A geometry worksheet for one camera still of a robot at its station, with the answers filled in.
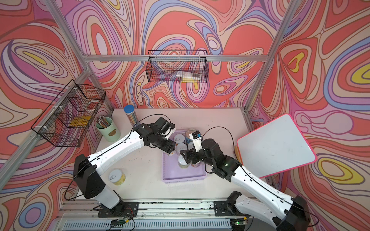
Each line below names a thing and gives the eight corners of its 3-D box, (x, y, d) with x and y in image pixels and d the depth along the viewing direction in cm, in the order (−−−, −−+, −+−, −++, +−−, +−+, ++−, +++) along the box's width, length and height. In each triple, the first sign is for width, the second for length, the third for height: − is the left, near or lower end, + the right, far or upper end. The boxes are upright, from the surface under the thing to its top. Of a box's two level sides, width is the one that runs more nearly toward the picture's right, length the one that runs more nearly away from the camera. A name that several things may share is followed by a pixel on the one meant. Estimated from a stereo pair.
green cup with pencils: (104, 142, 103) (91, 127, 88) (109, 131, 109) (98, 115, 95) (118, 142, 103) (107, 127, 88) (122, 131, 109) (113, 115, 95)
